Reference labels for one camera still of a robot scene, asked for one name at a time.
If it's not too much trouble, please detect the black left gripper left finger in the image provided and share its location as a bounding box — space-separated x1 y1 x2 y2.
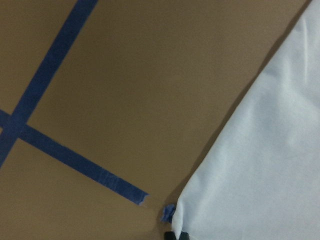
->
163 231 177 240

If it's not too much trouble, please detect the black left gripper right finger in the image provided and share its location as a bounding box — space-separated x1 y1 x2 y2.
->
178 232 190 240

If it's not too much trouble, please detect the light blue t-shirt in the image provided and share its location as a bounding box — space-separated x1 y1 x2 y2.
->
171 0 320 240

